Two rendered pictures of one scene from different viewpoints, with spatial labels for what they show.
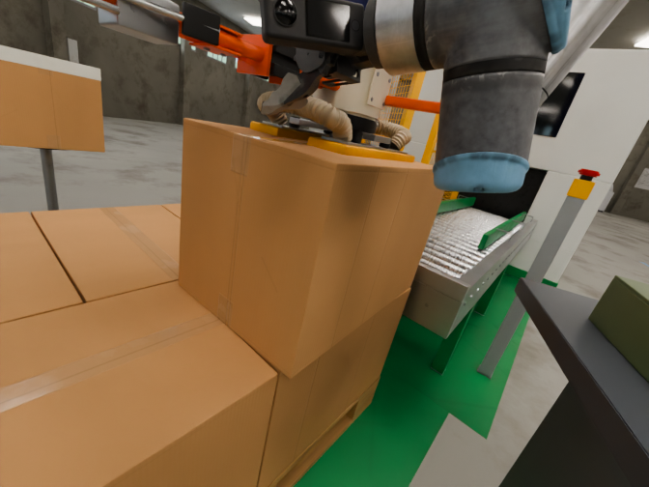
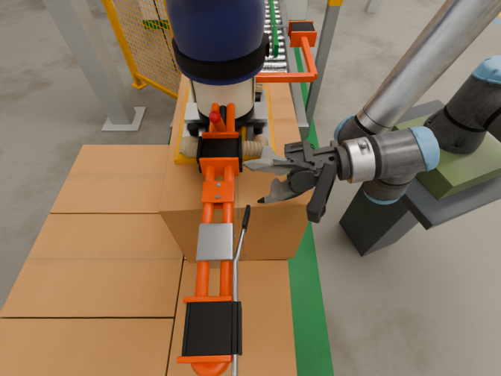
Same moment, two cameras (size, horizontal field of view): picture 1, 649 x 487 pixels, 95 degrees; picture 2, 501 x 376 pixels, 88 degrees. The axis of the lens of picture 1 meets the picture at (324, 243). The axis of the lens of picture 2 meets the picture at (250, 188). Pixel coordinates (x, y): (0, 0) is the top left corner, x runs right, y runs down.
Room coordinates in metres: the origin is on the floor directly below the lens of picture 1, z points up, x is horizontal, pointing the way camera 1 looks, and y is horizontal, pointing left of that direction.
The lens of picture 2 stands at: (0.24, 0.34, 1.52)
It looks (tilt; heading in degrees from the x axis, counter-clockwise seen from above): 56 degrees down; 324
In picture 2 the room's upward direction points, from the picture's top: straight up
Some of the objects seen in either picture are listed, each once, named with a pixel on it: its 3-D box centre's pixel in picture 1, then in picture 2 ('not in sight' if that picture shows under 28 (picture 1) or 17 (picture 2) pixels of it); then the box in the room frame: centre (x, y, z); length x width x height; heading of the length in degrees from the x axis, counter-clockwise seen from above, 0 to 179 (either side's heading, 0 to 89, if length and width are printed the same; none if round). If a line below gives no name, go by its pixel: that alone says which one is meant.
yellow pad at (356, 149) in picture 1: (370, 145); (256, 116); (0.76, -0.06, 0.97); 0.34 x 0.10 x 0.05; 145
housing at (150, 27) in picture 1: (139, 14); (216, 245); (0.43, 0.29, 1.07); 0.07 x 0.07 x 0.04; 55
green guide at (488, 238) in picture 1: (514, 226); (275, 0); (2.17, -1.32, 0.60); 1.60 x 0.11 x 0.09; 144
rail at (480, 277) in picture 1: (509, 250); (284, 33); (1.85, -1.16, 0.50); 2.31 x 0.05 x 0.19; 144
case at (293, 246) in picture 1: (324, 223); (238, 165); (0.78, 0.01, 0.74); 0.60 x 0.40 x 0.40; 147
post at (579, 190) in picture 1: (528, 288); (317, 77); (1.26, -0.95, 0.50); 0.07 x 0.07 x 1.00; 54
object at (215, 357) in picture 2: not in sight; (207, 329); (0.32, 0.37, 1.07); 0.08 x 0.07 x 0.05; 145
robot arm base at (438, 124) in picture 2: not in sight; (460, 124); (0.38, -0.66, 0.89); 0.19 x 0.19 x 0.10
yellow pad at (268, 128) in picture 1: (312, 130); (196, 117); (0.86, 0.10, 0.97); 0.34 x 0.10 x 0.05; 145
